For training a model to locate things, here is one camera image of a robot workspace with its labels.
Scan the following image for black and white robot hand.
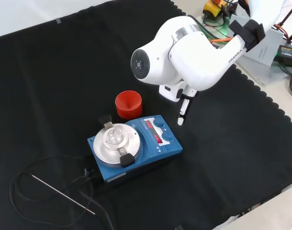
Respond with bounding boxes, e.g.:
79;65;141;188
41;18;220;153
159;80;198;127

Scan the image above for heater with blue base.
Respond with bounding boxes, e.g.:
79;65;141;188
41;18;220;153
87;115;184;185

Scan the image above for clear round-bottom glass flask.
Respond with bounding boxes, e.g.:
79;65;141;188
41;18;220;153
105;126;125;147

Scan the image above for pale grey board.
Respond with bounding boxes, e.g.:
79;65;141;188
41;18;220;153
196;14;290;86

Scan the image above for yellow stop button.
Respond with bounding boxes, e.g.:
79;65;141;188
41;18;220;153
202;0;229;19

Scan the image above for black cloth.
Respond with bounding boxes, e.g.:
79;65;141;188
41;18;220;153
0;0;292;230

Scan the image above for white paper booklet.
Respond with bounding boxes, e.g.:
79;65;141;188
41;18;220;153
228;15;285;67

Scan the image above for black power adapter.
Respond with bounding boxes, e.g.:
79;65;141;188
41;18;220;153
274;45;292;68

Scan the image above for black tripod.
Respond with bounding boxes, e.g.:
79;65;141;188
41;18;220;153
276;0;292;46

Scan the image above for thin metal probe rod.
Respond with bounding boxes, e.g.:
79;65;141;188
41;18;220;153
31;174;96;216

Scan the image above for red stepped ring holder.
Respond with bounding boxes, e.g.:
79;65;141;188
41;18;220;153
115;90;143;119

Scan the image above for silver heating bowl black handles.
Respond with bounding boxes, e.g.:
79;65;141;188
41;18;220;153
93;115;141;168

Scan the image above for green cable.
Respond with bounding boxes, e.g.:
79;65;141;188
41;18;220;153
187;14;234;43

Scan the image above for orange cable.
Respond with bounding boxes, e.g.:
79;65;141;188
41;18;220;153
209;35;238;44

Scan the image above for thin black probe cable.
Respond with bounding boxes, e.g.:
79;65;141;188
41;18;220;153
9;154;95;227

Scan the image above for thick black power cable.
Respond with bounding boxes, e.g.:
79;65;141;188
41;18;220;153
71;169;115;230

